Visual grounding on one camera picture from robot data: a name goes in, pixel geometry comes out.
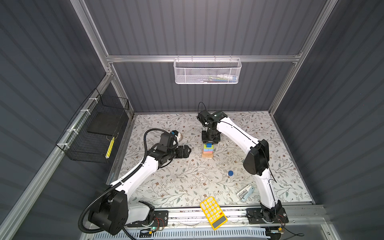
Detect green block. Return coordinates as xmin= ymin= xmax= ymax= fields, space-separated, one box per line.
xmin=204 ymin=144 xmax=214 ymax=151

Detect wooden block with holes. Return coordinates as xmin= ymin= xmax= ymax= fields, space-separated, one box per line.
xmin=202 ymin=154 xmax=214 ymax=159

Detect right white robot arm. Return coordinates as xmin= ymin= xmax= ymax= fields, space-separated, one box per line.
xmin=197 ymin=110 xmax=283 ymax=223

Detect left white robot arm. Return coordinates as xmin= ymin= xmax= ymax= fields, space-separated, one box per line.
xmin=78 ymin=129 xmax=192 ymax=235

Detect tape roll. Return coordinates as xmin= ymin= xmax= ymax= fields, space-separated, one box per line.
xmin=177 ymin=133 xmax=183 ymax=142

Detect pens in white basket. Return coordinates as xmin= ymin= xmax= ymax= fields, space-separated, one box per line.
xmin=198 ymin=75 xmax=238 ymax=84

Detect white light-blue stapler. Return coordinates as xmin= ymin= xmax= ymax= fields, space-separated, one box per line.
xmin=237 ymin=185 xmax=254 ymax=203

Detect yellow calculator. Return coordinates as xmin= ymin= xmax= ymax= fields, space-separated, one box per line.
xmin=200 ymin=197 xmax=228 ymax=231

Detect yellow marker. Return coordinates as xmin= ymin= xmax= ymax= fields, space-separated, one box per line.
xmin=105 ymin=137 xmax=115 ymax=159

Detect white wire basket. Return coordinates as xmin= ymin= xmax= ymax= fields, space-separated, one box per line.
xmin=173 ymin=58 xmax=242 ymax=85

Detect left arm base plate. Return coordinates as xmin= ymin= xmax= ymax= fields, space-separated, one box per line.
xmin=126 ymin=210 xmax=169 ymax=228

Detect black wire basket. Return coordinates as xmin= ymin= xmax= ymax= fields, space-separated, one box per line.
xmin=56 ymin=90 xmax=130 ymax=164

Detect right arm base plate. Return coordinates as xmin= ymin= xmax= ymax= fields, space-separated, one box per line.
xmin=246 ymin=208 xmax=289 ymax=225

